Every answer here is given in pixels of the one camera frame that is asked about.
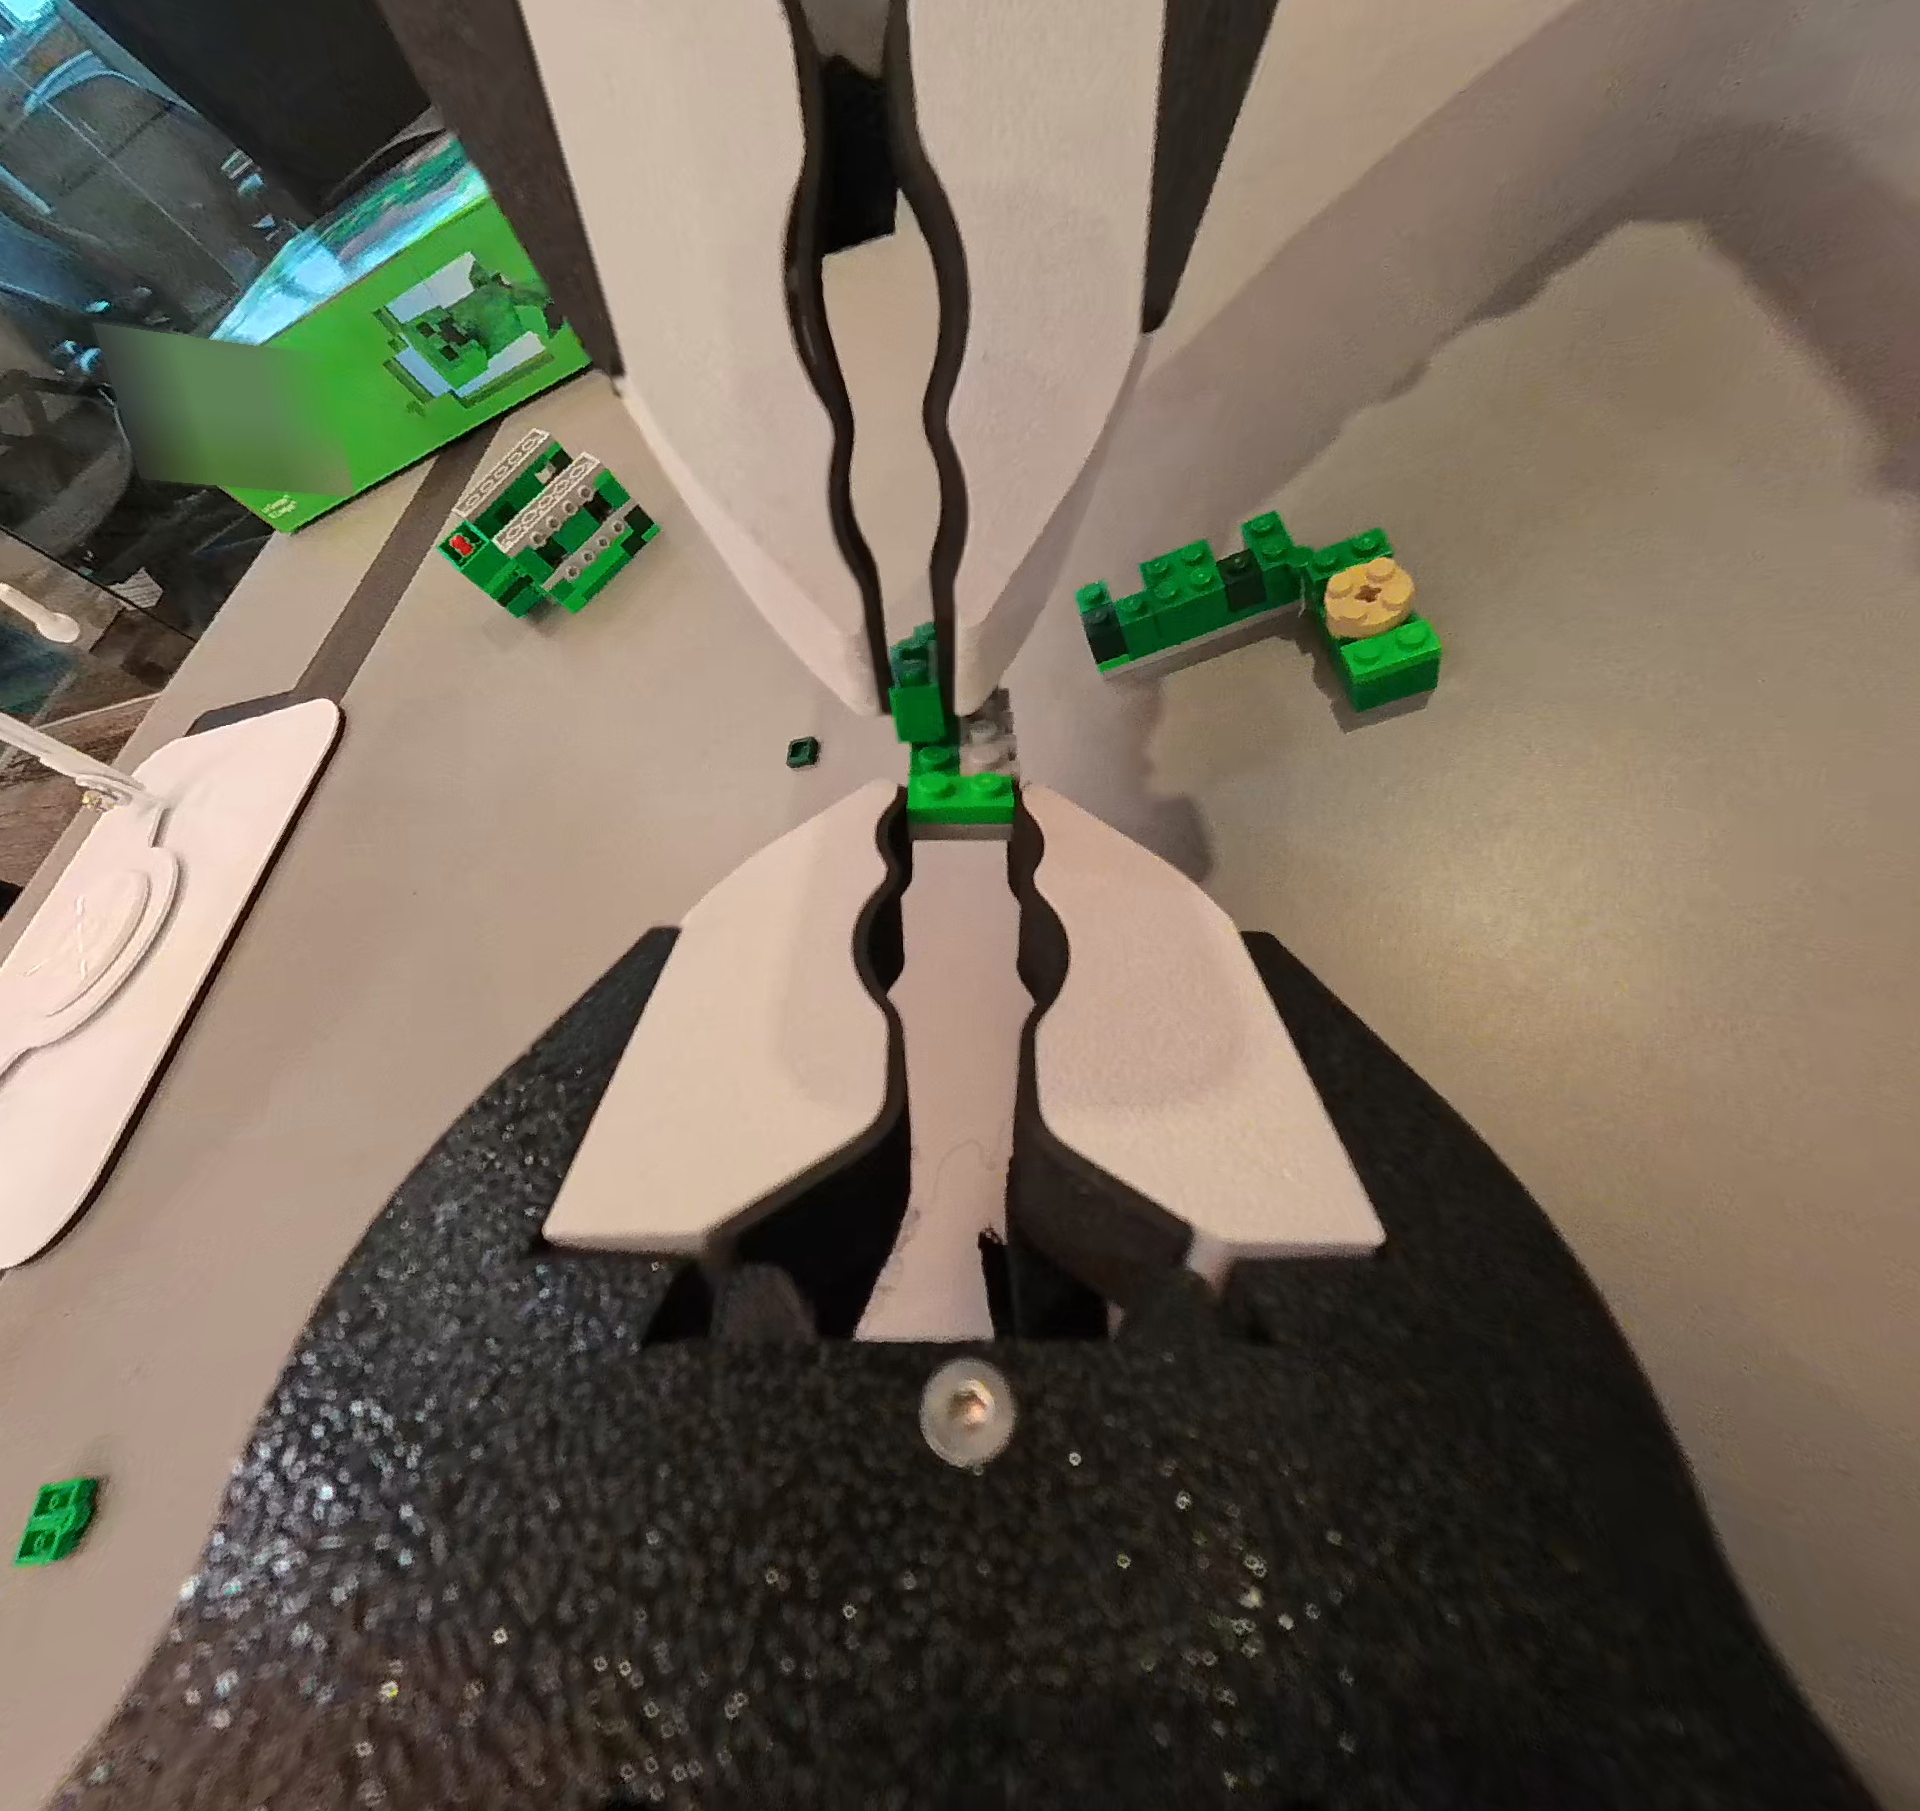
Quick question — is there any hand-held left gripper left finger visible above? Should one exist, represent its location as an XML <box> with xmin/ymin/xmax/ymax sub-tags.
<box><xmin>539</xmin><ymin>780</ymin><xmax>922</xmax><ymax>1286</ymax></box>

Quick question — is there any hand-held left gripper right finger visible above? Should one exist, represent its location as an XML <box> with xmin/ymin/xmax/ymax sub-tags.
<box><xmin>1011</xmin><ymin>785</ymin><xmax>1385</xmax><ymax>1275</ymax></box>

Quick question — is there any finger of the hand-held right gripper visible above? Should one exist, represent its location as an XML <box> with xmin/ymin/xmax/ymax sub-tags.
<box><xmin>484</xmin><ymin>0</ymin><xmax>889</xmax><ymax>716</ymax></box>
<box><xmin>889</xmin><ymin>0</ymin><xmax>1191</xmax><ymax>716</ymax></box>

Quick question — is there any small green grey brick assembly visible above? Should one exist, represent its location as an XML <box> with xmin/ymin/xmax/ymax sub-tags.
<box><xmin>889</xmin><ymin>622</ymin><xmax>1035</xmax><ymax>840</ymax></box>

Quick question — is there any green toy box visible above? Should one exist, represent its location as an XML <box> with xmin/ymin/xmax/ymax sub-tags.
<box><xmin>213</xmin><ymin>162</ymin><xmax>594</xmax><ymax>530</ymax></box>

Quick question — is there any blocky green grey brick assembly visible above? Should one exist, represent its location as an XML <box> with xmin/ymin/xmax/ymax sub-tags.
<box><xmin>436</xmin><ymin>429</ymin><xmax>663</xmax><ymax>622</ymax></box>

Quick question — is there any L-shaped green brick assembly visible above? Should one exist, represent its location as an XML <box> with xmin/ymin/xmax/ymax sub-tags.
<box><xmin>1076</xmin><ymin>503</ymin><xmax>1451</xmax><ymax>716</ymax></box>

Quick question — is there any dark panel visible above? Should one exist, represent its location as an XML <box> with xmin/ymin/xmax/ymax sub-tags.
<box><xmin>0</xmin><ymin>0</ymin><xmax>436</xmax><ymax>210</ymax></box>

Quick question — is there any white board with dark edge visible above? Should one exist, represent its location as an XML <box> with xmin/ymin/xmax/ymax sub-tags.
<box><xmin>0</xmin><ymin>695</ymin><xmax>350</xmax><ymax>1270</ymax></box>

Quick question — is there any black office chair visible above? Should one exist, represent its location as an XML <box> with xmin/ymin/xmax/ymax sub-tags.
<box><xmin>0</xmin><ymin>330</ymin><xmax>274</xmax><ymax>639</ymax></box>

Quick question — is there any clear plastic tube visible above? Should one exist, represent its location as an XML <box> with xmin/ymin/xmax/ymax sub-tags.
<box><xmin>0</xmin><ymin>711</ymin><xmax>151</xmax><ymax>805</ymax></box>

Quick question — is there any bright green flat brick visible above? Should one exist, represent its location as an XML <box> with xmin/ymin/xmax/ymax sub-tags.
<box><xmin>15</xmin><ymin>1479</ymin><xmax>102</xmax><ymax>1562</ymax></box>

